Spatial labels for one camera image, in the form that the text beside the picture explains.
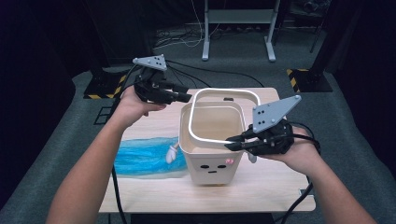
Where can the black stand base hazard stripes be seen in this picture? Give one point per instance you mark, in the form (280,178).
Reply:
(104,85)
(311,81)

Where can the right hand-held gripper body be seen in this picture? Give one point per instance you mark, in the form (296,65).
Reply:
(272,115)

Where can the white metal stand frame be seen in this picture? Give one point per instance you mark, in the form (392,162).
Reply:
(239,15)

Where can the person's right hand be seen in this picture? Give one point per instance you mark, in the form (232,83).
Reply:
(303,155)

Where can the white trash can with face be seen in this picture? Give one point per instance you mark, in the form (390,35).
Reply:
(211,175)

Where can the person's left hand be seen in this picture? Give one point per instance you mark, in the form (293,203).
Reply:
(130,109)

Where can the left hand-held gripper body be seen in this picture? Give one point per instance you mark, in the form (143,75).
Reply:
(152,85)

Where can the blue plastic garbage bag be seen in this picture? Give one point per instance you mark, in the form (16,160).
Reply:
(140,157)

